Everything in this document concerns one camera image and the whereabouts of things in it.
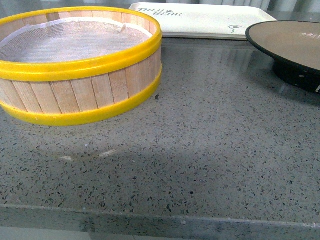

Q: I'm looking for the brown plate with black rim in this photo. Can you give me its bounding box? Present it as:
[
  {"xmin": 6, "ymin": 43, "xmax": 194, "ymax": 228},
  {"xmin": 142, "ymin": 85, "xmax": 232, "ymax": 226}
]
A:
[{"xmin": 245, "ymin": 20, "xmax": 320, "ymax": 94}]

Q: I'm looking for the white rectangular serving tray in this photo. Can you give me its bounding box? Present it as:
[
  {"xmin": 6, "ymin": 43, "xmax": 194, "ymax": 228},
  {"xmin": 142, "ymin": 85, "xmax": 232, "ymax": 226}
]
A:
[{"xmin": 129, "ymin": 2, "xmax": 276, "ymax": 41}]

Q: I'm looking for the yellow rimmed bamboo steamer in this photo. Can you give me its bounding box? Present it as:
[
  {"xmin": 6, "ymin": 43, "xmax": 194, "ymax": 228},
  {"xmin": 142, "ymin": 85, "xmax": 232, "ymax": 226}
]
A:
[{"xmin": 0, "ymin": 6, "xmax": 162, "ymax": 126}]

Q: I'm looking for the white mesh steamer liner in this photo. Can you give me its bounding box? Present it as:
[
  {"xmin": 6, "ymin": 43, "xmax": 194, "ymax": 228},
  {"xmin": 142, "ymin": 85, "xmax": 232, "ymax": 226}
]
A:
[{"xmin": 0, "ymin": 17, "xmax": 152, "ymax": 64}]

